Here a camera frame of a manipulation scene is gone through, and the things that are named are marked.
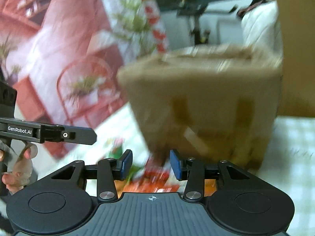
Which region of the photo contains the brown wooden board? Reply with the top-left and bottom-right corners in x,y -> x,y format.
270,0 -> 315,118

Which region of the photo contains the black exercise bike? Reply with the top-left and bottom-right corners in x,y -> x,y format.
173,0 -> 212,47

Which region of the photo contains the green checkered tablecloth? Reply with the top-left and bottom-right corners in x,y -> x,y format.
44,103 -> 315,236

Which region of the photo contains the dark garment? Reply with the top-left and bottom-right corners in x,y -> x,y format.
237,0 -> 268,18

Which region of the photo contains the person's left hand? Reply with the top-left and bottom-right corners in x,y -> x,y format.
0,144 -> 39,194

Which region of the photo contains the brown cardboard box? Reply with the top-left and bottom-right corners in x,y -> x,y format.
117,44 -> 284,172

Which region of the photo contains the red orange snack packet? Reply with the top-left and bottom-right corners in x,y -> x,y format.
122,156 -> 217,195

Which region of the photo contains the white quilted blanket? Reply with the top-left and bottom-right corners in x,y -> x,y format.
241,0 -> 283,55

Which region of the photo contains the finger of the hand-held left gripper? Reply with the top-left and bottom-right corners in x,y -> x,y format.
40,124 -> 97,146

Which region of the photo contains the green red snack packet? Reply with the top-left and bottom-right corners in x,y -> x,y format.
105,138 -> 124,158

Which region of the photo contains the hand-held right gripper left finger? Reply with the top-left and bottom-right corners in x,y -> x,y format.
50,149 -> 133,202

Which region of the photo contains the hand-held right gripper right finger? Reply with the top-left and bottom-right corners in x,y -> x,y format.
170,149 -> 256,202

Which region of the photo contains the red printed backdrop cloth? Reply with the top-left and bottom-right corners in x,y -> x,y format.
0,0 -> 171,159

